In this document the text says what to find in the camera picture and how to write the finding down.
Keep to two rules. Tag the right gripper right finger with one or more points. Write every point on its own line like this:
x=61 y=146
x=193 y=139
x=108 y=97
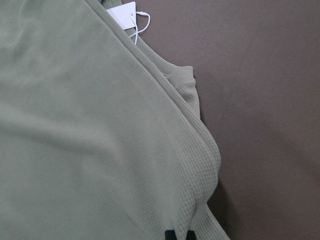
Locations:
x=191 y=235

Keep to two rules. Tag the green long-sleeve shirt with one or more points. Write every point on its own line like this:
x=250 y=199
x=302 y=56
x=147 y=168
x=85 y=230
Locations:
x=100 y=139

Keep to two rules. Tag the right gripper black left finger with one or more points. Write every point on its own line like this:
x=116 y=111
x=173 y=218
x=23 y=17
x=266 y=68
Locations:
x=170 y=234

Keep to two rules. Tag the white Miniso hang tag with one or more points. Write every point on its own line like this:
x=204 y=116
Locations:
x=126 y=17

